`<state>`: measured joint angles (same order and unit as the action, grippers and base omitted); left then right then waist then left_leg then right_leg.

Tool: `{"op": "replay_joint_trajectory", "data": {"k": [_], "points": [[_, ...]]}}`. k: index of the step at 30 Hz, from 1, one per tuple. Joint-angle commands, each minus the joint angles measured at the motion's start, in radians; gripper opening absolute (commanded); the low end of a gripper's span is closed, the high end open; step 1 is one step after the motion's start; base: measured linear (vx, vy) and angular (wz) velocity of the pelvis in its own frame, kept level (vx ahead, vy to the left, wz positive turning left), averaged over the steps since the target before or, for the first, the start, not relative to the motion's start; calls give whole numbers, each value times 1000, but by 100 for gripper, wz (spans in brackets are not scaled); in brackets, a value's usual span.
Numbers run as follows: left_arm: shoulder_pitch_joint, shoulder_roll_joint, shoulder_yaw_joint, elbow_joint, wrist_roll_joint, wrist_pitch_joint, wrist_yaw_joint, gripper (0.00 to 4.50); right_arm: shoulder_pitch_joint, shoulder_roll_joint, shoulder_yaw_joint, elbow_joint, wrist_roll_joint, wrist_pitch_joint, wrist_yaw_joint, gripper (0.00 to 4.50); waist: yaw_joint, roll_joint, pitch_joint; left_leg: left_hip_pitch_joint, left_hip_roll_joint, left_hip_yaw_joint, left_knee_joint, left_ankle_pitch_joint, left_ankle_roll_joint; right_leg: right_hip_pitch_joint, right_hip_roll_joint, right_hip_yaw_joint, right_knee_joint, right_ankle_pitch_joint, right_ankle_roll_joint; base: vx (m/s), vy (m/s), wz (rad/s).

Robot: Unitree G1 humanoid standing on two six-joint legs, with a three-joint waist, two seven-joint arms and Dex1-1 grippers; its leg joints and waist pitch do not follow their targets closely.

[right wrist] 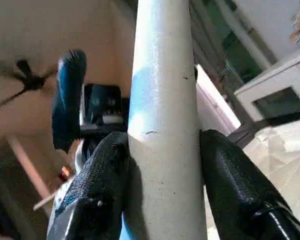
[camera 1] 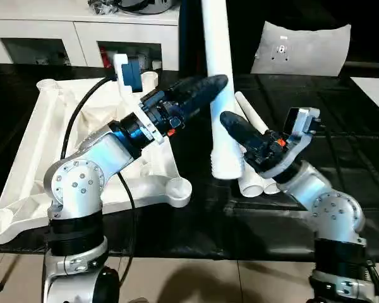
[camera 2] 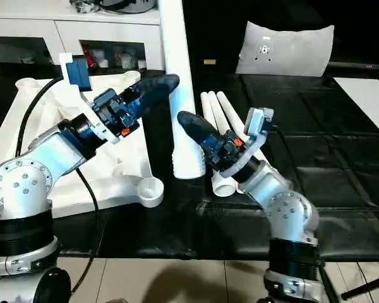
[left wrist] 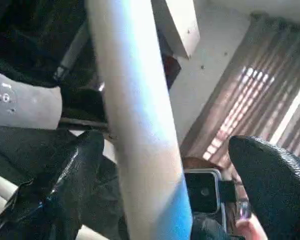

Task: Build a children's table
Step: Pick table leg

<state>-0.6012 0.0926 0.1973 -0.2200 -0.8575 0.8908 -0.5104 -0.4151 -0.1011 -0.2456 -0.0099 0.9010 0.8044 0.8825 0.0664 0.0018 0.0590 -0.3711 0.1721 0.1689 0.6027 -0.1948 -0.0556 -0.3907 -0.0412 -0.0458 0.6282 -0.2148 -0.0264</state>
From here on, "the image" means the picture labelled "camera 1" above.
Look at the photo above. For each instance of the white plastic table top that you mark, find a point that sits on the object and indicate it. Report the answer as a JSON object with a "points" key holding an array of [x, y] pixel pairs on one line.
{"points": [[57, 126]]}

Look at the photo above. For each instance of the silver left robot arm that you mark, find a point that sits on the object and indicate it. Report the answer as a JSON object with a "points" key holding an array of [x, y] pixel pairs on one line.
{"points": [[76, 183]]}

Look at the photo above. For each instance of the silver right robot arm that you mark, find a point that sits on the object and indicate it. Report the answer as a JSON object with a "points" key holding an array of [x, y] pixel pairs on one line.
{"points": [[331, 214]]}

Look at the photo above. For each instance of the black work mat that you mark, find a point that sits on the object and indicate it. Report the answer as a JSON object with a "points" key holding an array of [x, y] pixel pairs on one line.
{"points": [[196, 233]]}

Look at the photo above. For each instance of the grey bag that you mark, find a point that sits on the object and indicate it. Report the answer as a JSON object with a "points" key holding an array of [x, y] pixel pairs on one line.
{"points": [[151, 5]]}

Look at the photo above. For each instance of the white cabinet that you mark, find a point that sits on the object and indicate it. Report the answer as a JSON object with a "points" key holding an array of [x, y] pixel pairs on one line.
{"points": [[82, 41]]}

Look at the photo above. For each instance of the tangled small items pile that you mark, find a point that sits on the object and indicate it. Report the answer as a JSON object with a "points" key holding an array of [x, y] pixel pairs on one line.
{"points": [[104, 6]]}

